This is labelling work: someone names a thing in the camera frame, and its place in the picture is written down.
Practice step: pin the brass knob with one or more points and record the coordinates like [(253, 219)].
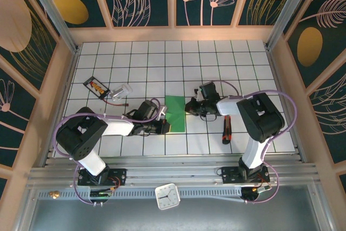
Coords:
[(54, 194)]

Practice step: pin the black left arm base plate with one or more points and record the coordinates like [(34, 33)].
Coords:
[(119, 177)]

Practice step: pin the orange ridged block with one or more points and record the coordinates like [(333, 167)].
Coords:
[(98, 87)]

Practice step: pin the small clear plastic item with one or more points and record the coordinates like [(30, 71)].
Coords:
[(121, 91)]

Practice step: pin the white square clock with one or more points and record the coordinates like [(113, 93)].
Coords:
[(167, 196)]

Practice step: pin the green paper sheet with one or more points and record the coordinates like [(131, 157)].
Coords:
[(175, 124)]

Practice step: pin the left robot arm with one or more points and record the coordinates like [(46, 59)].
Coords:
[(81, 133)]

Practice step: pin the aluminium table edge rail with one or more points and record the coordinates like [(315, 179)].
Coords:
[(173, 170)]

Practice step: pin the aluminium frame post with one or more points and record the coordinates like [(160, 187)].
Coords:
[(289, 9), (51, 9)]

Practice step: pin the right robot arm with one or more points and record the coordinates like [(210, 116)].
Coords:
[(259, 117)]

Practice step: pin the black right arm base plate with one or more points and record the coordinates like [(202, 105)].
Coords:
[(229, 175)]

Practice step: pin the black tray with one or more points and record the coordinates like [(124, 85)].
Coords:
[(89, 82)]

